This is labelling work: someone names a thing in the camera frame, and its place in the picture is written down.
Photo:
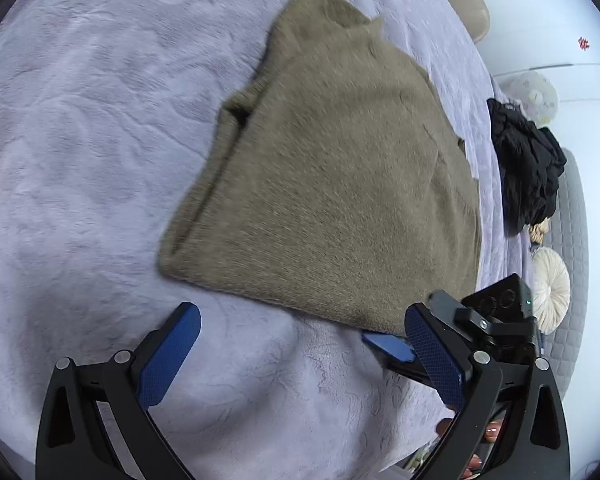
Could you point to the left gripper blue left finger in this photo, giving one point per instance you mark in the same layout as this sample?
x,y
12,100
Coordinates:
x,y
72,438

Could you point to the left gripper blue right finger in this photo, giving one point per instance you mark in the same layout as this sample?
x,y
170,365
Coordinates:
x,y
533,440

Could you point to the white patterned round pillow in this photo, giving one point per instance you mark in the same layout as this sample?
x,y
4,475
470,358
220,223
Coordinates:
x,y
536,95

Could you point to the cream round pleated cushion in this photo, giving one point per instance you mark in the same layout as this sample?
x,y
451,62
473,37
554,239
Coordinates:
x,y
551,289

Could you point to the beige chair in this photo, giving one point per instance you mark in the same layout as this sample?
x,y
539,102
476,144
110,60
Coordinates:
x,y
475,16

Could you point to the white wardrobe with red flowers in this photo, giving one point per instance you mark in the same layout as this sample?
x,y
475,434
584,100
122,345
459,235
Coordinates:
x,y
558,38

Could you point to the brown knit sweater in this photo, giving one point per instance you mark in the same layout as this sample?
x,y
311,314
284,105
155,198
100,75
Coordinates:
x,y
335,185

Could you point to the black clothes pile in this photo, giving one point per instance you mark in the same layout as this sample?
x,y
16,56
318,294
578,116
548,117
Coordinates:
x,y
530,161

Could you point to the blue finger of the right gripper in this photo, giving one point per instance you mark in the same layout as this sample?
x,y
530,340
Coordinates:
x,y
397,355
447,310

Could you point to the grey quilted headboard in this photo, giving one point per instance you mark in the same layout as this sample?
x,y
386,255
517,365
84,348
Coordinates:
x,y
568,236

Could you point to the person's right hand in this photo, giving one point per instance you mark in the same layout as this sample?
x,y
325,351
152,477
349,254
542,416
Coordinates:
x,y
490,436

